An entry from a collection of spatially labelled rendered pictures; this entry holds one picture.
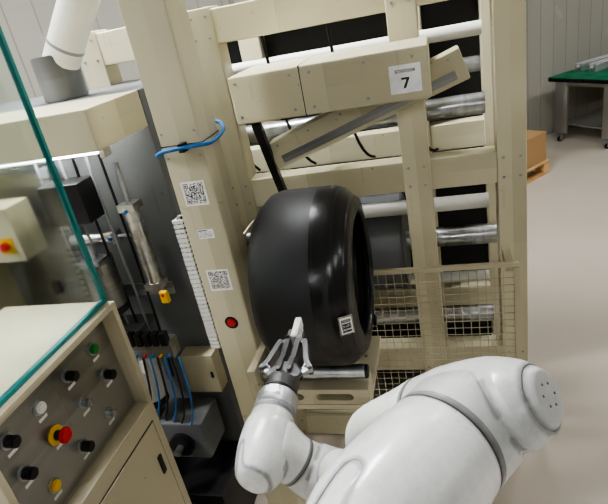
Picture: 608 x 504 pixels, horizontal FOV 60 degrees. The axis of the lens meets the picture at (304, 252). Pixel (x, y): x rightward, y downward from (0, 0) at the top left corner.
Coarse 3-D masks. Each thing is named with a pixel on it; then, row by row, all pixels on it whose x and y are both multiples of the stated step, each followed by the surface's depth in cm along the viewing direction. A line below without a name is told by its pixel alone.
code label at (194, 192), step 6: (186, 186) 154; (192, 186) 153; (198, 186) 153; (204, 186) 153; (186, 192) 155; (192, 192) 154; (198, 192) 154; (204, 192) 154; (186, 198) 156; (192, 198) 155; (198, 198) 155; (204, 198) 154; (186, 204) 157; (192, 204) 156; (198, 204) 156; (204, 204) 155
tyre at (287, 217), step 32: (288, 192) 160; (320, 192) 154; (256, 224) 152; (288, 224) 146; (320, 224) 143; (352, 224) 151; (256, 256) 146; (288, 256) 142; (320, 256) 140; (352, 256) 191; (256, 288) 145; (288, 288) 141; (320, 288) 139; (352, 288) 144; (256, 320) 150; (288, 320) 144; (320, 320) 141; (320, 352) 149; (352, 352) 151
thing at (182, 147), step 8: (216, 120) 158; (224, 128) 155; (216, 136) 150; (184, 144) 146; (192, 144) 145; (200, 144) 145; (208, 144) 146; (160, 152) 148; (168, 152) 147; (184, 152) 146
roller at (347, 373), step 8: (320, 368) 165; (328, 368) 165; (336, 368) 164; (344, 368) 163; (352, 368) 163; (360, 368) 162; (368, 368) 164; (264, 376) 170; (304, 376) 167; (312, 376) 166; (320, 376) 165; (328, 376) 165; (336, 376) 164; (344, 376) 163; (352, 376) 163; (360, 376) 162; (368, 376) 163
